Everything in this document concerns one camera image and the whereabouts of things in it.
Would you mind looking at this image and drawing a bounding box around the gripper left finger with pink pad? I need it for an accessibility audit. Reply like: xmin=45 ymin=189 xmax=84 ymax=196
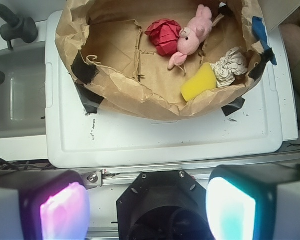
xmin=0 ymin=170 xmax=90 ymax=240

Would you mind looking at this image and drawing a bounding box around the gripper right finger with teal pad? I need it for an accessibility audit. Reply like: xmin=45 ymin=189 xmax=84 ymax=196
xmin=206 ymin=163 xmax=300 ymax=240

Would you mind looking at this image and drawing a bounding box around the pink plush bunny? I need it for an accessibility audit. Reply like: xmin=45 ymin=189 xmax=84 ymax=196
xmin=167 ymin=4 xmax=213 ymax=70

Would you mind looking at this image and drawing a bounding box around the white plastic bin lid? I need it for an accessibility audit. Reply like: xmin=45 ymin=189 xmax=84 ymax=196
xmin=45 ymin=11 xmax=299 ymax=172

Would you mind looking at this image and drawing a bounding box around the white toy sink basin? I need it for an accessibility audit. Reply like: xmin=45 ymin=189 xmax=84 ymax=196
xmin=0 ymin=42 xmax=46 ymax=139

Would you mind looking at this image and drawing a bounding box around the yellow sponge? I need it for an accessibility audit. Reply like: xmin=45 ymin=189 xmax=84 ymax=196
xmin=180 ymin=62 xmax=217 ymax=102

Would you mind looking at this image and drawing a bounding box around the white crumpled paper ball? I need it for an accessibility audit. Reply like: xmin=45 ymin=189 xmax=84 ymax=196
xmin=210 ymin=47 xmax=248 ymax=88

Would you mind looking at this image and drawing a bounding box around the brown paper bag tray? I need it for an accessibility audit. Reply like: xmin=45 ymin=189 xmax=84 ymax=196
xmin=55 ymin=0 xmax=273 ymax=121

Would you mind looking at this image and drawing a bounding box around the grey toy faucet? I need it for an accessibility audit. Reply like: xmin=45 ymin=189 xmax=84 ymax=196
xmin=0 ymin=3 xmax=39 ymax=51

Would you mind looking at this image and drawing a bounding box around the blue masking tape strip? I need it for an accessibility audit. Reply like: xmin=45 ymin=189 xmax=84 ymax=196
xmin=252 ymin=16 xmax=278 ymax=66

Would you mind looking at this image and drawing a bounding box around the red crumpled paper ball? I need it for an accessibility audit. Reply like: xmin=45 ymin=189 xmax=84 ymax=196
xmin=145 ymin=18 xmax=182 ymax=57

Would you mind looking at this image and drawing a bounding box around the metal corner bracket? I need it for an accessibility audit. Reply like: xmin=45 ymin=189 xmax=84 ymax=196
xmin=79 ymin=170 xmax=103 ymax=190

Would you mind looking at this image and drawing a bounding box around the aluminium extrusion rail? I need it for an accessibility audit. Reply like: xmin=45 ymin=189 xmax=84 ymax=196
xmin=77 ymin=150 xmax=300 ymax=186

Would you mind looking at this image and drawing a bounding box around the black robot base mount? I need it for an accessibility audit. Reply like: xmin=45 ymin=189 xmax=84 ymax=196
xmin=116 ymin=170 xmax=214 ymax=240

